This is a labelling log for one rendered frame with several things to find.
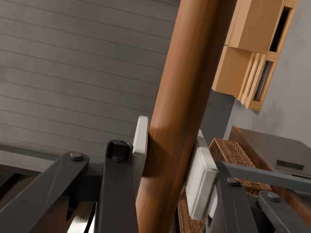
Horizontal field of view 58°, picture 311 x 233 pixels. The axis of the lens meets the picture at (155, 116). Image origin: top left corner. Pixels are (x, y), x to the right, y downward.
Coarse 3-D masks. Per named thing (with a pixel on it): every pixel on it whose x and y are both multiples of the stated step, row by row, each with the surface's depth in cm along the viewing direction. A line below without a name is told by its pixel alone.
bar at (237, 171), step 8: (232, 168) 105; (240, 168) 105; (248, 168) 107; (256, 168) 109; (232, 176) 106; (240, 176) 106; (248, 176) 106; (256, 176) 106; (264, 176) 106; (272, 176) 106; (280, 176) 107; (288, 176) 108; (272, 184) 107; (280, 184) 107; (288, 184) 107; (296, 184) 107; (304, 184) 107
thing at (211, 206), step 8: (216, 160) 17; (224, 168) 16; (224, 176) 15; (216, 184) 14; (216, 192) 13; (216, 200) 13; (248, 200) 13; (208, 208) 14; (256, 208) 13; (256, 216) 13; (264, 216) 12; (256, 224) 13; (264, 224) 13; (264, 232) 13; (272, 232) 13
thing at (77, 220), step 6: (84, 204) 146; (90, 204) 161; (84, 210) 146; (90, 210) 161; (78, 216) 135; (72, 222) 124; (78, 222) 135; (84, 222) 147; (72, 228) 125; (78, 228) 135; (84, 228) 148
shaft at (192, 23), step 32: (192, 0) 14; (224, 0) 14; (192, 32) 15; (224, 32) 15; (192, 64) 15; (160, 96) 16; (192, 96) 15; (160, 128) 16; (192, 128) 16; (160, 160) 16; (160, 192) 17; (160, 224) 17
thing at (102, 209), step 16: (112, 144) 13; (128, 144) 13; (112, 160) 13; (128, 160) 13; (112, 176) 11; (128, 176) 12; (112, 192) 10; (128, 192) 11; (96, 208) 12; (112, 208) 9; (128, 208) 10; (96, 224) 10; (112, 224) 9; (128, 224) 9
